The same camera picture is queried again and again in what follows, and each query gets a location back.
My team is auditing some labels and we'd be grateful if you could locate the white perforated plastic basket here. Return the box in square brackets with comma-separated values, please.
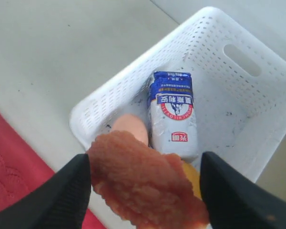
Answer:
[70, 7, 286, 181]

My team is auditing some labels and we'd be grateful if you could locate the yellow lemon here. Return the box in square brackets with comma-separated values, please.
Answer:
[182, 162, 202, 199]

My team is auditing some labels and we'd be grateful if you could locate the blue white milk carton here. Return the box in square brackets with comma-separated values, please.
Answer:
[148, 71, 198, 163]

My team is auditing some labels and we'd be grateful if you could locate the brown egg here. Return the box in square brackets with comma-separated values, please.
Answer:
[111, 114, 149, 145]

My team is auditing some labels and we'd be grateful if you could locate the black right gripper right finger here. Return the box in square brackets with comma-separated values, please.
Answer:
[200, 152, 286, 229]

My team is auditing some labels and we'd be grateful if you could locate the red table cloth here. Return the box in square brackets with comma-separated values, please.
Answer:
[0, 114, 103, 229]

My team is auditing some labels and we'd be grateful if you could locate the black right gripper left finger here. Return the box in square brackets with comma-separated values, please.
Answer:
[0, 154, 91, 229]

